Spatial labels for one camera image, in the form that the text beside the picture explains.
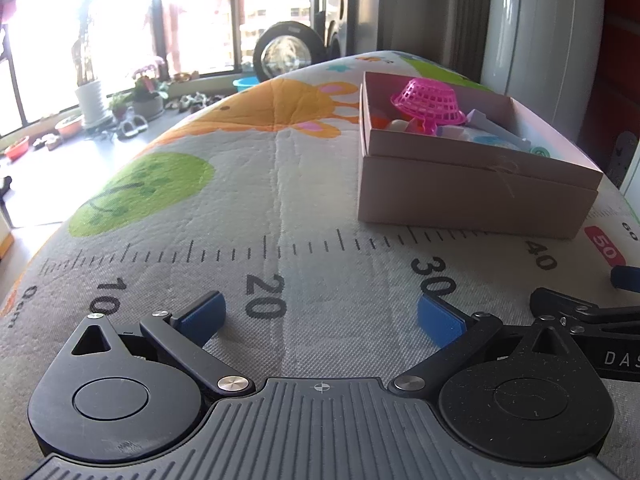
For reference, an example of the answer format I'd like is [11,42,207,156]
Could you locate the small green potted plant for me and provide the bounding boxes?
[107,92,132,121]

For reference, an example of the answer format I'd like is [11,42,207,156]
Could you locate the pink cardboard box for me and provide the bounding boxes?
[357,70,605,240]

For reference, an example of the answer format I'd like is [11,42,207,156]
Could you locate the hanging red clothes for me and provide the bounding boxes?
[149,2,184,77]

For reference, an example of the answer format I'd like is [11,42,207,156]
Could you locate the dark red cabinet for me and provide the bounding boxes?
[595,0,640,133]

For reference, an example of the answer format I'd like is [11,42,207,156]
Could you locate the white cabinet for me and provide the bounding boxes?
[479,0,607,172]

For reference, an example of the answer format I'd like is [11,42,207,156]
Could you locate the potted tree in white pot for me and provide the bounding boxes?
[67,0,127,127]

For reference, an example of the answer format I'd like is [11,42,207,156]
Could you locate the red basin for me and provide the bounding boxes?
[3,135,31,162]

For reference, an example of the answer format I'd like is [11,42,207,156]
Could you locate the grey washing machine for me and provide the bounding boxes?
[324,0,359,62]

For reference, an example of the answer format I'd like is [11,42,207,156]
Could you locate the black-rimmed round glass door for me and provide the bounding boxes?
[252,20,326,82]

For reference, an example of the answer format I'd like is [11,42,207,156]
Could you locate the grey curtain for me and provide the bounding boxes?
[376,0,494,82]

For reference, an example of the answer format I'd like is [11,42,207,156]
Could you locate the white sandals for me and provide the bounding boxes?
[117,112,149,136]

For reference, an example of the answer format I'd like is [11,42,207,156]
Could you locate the pink flowers in pot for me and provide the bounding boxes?
[130,57,169,121]

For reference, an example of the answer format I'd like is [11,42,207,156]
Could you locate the pink toy strainer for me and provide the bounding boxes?
[390,78,469,135]

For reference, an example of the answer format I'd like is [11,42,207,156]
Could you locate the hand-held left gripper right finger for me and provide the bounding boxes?
[391,291,577,402]

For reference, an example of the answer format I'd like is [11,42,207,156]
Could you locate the shallow pink plant pot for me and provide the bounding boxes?
[54,113,84,139]

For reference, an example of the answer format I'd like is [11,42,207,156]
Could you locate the blue and white packet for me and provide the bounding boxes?
[472,134,522,151]

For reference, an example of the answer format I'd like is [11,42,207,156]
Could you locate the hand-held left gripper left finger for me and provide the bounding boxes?
[65,291,257,397]

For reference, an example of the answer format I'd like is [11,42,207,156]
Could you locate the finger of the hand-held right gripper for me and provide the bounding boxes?
[529,287,640,382]
[610,265,640,291]

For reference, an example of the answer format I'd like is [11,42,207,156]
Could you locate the white charger block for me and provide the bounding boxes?
[467,109,532,149]

